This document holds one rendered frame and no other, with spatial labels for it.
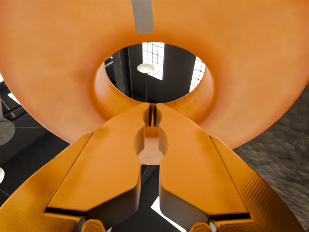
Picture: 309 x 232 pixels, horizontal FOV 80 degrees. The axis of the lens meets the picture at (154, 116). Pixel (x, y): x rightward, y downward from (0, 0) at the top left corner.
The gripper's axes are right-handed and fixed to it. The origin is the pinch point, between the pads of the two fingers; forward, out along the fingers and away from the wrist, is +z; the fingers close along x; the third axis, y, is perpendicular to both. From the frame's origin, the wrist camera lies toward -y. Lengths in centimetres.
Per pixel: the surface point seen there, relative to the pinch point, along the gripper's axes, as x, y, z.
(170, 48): 59, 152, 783
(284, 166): 29.8, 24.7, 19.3
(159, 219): 29, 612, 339
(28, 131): -584, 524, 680
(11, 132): -182, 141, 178
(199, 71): 176, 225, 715
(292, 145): 28.3, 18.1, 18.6
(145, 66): -36, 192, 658
